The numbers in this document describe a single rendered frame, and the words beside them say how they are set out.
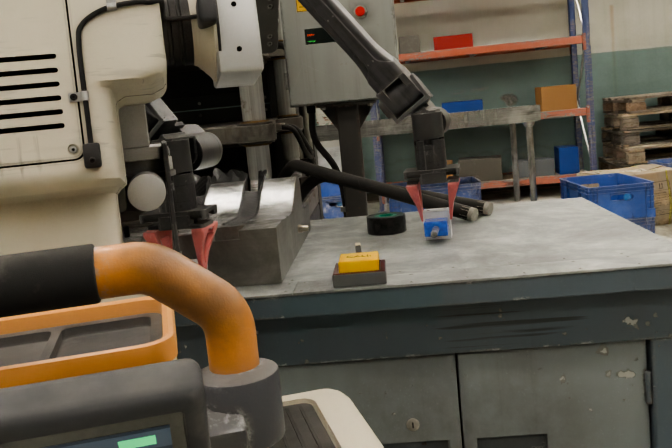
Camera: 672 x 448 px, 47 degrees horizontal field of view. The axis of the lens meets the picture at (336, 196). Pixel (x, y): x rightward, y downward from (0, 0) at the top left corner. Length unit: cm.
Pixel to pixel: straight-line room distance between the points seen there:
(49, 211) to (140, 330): 24
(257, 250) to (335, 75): 92
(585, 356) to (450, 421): 23
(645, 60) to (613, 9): 59
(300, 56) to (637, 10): 641
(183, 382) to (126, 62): 45
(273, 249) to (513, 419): 46
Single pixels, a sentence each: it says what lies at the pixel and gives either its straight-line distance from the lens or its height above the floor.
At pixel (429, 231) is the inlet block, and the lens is 141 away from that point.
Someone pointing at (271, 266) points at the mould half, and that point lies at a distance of 121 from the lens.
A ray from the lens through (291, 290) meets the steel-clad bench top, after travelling 116.
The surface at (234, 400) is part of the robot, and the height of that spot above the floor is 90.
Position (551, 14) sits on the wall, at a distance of 806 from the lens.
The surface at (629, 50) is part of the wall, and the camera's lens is 820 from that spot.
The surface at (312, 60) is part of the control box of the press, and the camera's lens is 205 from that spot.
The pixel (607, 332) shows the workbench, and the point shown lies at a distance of 125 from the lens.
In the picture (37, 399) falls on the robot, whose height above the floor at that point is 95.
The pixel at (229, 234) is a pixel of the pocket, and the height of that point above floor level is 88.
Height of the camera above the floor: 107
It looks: 7 degrees down
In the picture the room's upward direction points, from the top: 6 degrees counter-clockwise
